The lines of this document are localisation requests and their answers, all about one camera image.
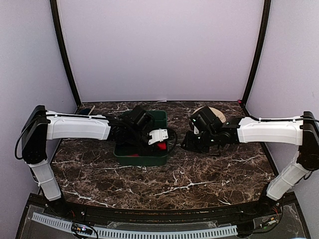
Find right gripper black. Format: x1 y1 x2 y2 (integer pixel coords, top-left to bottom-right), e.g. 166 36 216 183
181 129 218 153

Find green compartment tray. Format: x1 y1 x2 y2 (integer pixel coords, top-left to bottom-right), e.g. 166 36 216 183
113 110 169 166

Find red sock plain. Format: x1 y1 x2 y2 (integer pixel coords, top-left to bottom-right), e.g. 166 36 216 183
157 142 167 150

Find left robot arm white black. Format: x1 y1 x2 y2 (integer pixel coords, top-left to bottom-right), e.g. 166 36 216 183
14 105 177 217

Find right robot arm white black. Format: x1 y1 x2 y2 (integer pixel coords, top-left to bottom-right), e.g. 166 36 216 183
181 107 319 216

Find beige patterned plate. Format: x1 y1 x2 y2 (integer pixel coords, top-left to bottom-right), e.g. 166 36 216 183
208 107 226 123

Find dark blue cup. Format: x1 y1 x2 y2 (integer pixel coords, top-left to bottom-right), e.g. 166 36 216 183
78 108 91 116

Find small circuit board right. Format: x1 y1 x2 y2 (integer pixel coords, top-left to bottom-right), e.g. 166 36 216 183
260 217 279 229

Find small circuit board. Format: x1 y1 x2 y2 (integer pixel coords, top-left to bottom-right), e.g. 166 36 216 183
260 217 279 229
71 223 93 235

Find small circuit board left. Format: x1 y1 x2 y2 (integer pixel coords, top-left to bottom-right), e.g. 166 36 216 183
71 223 93 235

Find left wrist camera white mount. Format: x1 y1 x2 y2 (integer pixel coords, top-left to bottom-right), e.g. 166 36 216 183
148 129 168 145

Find black front rail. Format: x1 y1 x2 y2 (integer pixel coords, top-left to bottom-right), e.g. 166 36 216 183
24 194 300 226

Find grey slotted cable duct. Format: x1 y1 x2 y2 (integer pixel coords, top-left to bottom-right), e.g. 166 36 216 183
31 213 238 239

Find right black frame post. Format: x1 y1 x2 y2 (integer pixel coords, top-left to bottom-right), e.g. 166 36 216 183
241 0 272 108

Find black frame post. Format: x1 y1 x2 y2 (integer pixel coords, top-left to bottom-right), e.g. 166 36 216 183
49 0 82 107
241 0 272 108

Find left black frame post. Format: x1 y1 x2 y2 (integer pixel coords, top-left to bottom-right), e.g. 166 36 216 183
49 0 82 107

